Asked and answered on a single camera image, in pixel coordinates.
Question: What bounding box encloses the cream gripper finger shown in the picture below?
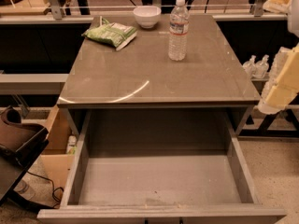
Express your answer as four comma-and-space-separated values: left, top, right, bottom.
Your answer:
258, 44, 299, 115

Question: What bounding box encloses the clear plastic water bottle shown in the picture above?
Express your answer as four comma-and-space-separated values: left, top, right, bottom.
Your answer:
168, 0, 190, 61

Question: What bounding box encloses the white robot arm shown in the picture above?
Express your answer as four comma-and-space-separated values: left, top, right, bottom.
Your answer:
258, 0, 299, 115

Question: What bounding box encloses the clear pump bottle right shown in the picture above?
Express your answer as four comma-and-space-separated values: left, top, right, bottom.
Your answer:
253, 55, 269, 78

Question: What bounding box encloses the clear pump bottle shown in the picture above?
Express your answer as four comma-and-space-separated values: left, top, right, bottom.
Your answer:
253, 55, 269, 78
242, 55, 256, 77

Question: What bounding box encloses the clear pump bottle left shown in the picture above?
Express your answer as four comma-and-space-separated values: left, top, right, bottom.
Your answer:
242, 55, 256, 77

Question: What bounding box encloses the grey drawer cabinet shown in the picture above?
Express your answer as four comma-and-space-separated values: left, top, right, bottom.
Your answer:
57, 15, 260, 130

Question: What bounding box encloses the open grey top drawer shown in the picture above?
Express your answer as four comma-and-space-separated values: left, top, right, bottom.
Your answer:
38, 108, 286, 224

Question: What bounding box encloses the black metal stand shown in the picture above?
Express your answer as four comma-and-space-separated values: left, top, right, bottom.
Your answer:
240, 96, 299, 138

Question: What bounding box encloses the white ceramic bowl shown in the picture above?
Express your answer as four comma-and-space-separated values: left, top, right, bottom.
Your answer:
133, 6, 161, 29

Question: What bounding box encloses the green snack bag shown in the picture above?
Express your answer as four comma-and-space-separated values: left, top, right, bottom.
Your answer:
82, 16, 137, 51

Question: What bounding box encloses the cardboard box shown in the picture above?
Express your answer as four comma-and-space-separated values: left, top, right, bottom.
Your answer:
41, 105, 73, 188

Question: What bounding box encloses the dark brown chair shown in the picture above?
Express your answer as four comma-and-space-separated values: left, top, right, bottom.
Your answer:
0, 106, 49, 207

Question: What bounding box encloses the metal railing frame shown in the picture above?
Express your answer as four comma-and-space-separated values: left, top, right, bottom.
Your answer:
0, 0, 287, 22

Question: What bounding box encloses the grey shelf rail left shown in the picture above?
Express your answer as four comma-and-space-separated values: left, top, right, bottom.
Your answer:
0, 74, 68, 94

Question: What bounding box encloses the black floor cable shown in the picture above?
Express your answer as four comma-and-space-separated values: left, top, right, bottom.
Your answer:
26, 170, 64, 209

